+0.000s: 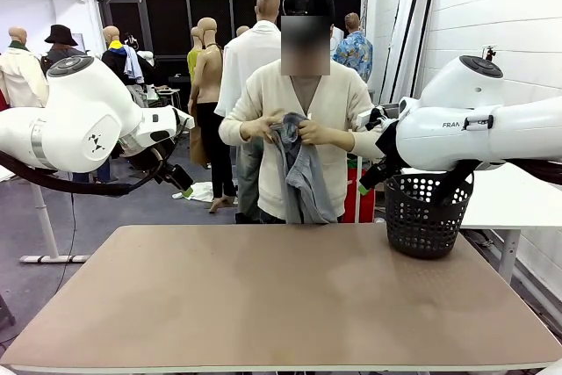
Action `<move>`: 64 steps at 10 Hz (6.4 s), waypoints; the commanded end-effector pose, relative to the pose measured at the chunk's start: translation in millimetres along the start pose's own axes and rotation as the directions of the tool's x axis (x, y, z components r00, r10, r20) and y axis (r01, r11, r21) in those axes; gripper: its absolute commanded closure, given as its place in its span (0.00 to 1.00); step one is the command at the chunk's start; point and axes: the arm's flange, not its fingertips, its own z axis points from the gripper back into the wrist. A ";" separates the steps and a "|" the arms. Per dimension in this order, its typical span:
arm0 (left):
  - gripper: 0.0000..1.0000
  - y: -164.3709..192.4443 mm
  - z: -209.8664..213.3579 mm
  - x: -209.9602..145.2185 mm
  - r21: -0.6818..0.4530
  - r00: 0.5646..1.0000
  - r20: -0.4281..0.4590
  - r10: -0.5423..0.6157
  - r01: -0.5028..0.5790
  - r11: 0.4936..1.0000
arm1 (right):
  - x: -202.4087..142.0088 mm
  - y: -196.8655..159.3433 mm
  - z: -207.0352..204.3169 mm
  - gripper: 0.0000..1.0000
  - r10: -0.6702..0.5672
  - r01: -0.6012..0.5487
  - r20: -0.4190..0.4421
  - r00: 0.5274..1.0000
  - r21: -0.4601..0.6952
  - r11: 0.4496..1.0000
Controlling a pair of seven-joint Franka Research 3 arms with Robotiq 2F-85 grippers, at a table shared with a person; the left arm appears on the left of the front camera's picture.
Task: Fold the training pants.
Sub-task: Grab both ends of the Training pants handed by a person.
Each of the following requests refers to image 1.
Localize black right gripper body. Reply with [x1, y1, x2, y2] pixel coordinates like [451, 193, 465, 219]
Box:
[359, 158, 400, 191]

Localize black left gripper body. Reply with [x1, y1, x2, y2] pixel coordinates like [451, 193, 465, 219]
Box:
[151, 161, 195, 194]

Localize grey training pants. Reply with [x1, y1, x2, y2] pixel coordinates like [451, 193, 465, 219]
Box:
[267, 112, 339, 225]

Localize person's left forearm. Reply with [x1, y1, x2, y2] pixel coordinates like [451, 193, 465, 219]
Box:
[327, 126, 388, 161]

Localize person's right forearm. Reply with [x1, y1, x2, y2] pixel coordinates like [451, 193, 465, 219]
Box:
[218, 114, 247, 147]

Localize person's left hand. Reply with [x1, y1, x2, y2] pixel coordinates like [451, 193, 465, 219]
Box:
[298, 119, 333, 147]

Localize person's right hand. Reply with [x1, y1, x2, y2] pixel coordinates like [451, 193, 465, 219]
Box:
[239, 114, 282, 144]

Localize white cloth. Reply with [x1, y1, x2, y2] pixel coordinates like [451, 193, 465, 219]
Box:
[173, 181, 216, 204]

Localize red box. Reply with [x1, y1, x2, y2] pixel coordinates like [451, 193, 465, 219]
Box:
[342, 157, 377, 224]

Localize mannequin legs in blue jeans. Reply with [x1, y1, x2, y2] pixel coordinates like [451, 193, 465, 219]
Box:
[72, 157, 113, 185]

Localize black plastic laundry basket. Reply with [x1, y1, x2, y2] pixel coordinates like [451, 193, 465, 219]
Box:
[384, 171, 475, 261]

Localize bare mannequin in black trousers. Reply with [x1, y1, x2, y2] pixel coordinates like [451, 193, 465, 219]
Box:
[188, 17, 238, 213]

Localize mannequin in yellow top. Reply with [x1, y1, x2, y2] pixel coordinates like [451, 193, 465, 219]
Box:
[187, 26, 205, 84]

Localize light blue shirt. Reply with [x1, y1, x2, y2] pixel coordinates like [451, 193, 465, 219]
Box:
[122, 44, 145, 85]

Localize mannequin in blue floral shirt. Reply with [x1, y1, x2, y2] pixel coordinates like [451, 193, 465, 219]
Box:
[332, 12, 374, 84]

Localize person in cream cardigan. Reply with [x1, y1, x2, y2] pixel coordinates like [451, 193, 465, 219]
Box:
[218, 0, 388, 224]

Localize mannequin in white shirt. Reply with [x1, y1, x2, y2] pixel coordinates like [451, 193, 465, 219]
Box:
[213, 0, 285, 222]

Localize white side table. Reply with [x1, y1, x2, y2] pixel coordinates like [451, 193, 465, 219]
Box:
[397, 163, 562, 286]

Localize mannequin with yellow scarf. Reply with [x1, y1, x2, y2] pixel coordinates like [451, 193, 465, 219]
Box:
[100, 25, 155, 86]

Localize black framed reflector panel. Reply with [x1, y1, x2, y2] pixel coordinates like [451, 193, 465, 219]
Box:
[379, 0, 439, 106]

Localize white desk with footed leg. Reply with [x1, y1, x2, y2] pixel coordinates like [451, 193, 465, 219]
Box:
[0, 166, 91, 264]

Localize mannequin with black hat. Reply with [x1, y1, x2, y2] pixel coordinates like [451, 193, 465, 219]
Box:
[41, 24, 89, 69]

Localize mannequin in cream jacket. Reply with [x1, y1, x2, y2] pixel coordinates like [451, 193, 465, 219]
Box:
[0, 26, 49, 109]

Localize white wire rack table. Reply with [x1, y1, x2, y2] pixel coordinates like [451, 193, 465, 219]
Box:
[148, 84, 182, 115]

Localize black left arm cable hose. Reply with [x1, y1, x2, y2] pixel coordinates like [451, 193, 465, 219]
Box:
[0, 109, 185, 196]

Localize thin black floor cable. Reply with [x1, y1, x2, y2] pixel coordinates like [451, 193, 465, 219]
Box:
[54, 172, 78, 288]

